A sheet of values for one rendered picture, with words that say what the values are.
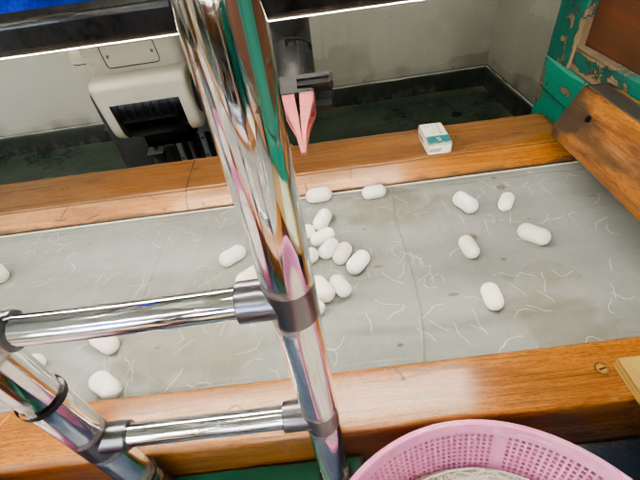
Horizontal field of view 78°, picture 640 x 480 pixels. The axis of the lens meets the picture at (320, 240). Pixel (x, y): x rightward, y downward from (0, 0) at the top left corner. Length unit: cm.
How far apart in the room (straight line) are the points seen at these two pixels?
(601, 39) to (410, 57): 198
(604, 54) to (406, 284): 41
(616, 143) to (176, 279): 54
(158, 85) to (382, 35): 171
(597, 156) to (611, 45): 17
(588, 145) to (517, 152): 11
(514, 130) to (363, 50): 190
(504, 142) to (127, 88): 80
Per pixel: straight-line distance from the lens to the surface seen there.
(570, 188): 65
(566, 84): 74
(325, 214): 53
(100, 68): 110
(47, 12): 27
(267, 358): 43
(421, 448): 37
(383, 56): 258
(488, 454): 39
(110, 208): 69
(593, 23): 72
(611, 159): 57
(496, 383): 39
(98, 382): 46
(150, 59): 106
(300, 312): 17
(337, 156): 64
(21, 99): 296
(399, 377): 38
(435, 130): 66
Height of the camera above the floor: 110
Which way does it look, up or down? 43 degrees down
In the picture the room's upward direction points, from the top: 9 degrees counter-clockwise
